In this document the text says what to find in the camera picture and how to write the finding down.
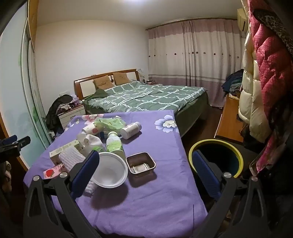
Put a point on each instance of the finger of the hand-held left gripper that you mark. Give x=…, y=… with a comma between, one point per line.
x=9, y=139
x=23, y=141

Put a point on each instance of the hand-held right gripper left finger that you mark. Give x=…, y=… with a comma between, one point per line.
x=84, y=174

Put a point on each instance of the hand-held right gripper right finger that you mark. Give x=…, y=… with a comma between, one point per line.
x=206, y=174

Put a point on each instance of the yellow-rimmed dark trash bin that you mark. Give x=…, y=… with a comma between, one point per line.
x=219, y=158

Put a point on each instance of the white plastic bowl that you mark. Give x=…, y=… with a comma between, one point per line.
x=109, y=169

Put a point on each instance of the white green carton box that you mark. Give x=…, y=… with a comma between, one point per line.
x=66, y=147

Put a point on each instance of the white tissue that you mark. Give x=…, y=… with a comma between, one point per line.
x=91, y=141

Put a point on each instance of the pink strawberry print carton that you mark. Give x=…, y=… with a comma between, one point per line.
x=51, y=172

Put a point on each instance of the green label plastic bottle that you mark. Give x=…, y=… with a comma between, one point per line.
x=114, y=144

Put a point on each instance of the white and blue tube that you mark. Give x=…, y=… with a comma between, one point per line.
x=103, y=135

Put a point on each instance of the paper cup with red print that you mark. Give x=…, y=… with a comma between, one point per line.
x=91, y=129

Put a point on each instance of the green plastic bag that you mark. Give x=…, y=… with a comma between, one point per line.
x=109, y=124

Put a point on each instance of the brown foil tray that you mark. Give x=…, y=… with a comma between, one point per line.
x=140, y=164

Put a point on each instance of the white pill bottle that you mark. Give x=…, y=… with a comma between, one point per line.
x=130, y=130

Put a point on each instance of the dark jacket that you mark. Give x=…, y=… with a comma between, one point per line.
x=55, y=112

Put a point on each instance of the wardrobe with glass sliding doors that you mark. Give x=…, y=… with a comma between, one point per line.
x=16, y=91

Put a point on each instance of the white wooden-top nightstand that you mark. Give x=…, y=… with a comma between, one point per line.
x=71, y=115

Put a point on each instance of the black bag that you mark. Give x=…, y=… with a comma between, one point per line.
x=251, y=139

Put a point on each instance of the wooden dresser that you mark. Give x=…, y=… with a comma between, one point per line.
x=229, y=121

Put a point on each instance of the purple floral tablecloth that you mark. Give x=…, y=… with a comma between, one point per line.
x=148, y=201

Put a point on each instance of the pile of small colourful clothes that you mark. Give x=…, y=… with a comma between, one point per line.
x=73, y=101

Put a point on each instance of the wooden bed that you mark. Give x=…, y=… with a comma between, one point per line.
x=79, y=85

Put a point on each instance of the dark green cloth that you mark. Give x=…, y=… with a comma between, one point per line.
x=98, y=93

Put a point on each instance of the brown pillow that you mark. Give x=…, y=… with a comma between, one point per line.
x=121, y=78
x=103, y=82

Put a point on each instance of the pile of folded clothes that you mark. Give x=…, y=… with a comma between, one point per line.
x=233, y=80

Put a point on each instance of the green plaid duvet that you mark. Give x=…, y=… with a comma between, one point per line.
x=146, y=96

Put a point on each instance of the dark wooden nightstand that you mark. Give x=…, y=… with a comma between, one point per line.
x=153, y=82

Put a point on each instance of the pink and white curtain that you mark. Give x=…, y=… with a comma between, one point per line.
x=194, y=57

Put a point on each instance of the red quilted jacket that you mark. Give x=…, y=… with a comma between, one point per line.
x=272, y=68

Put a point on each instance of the beige air conditioner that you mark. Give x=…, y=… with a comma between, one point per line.
x=242, y=21

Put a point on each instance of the leopard print scarf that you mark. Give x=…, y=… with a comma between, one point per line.
x=277, y=25

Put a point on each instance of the white wall socket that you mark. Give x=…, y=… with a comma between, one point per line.
x=64, y=93

